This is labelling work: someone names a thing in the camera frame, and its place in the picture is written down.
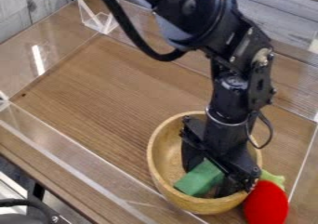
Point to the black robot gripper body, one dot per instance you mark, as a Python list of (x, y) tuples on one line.
[(224, 143)]

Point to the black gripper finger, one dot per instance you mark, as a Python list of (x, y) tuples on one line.
[(191, 155), (233, 184)]

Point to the green rectangular block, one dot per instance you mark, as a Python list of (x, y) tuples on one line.
[(199, 180)]

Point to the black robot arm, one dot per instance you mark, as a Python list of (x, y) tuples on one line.
[(213, 26)]

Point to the brown wooden bowl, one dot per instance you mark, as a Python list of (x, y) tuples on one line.
[(166, 168)]

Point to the red plush strawberry toy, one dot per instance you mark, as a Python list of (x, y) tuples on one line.
[(266, 205)]

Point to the clear acrylic tray wall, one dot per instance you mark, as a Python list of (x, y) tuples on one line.
[(93, 185)]

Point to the clear acrylic corner bracket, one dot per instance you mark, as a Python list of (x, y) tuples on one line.
[(101, 22)]

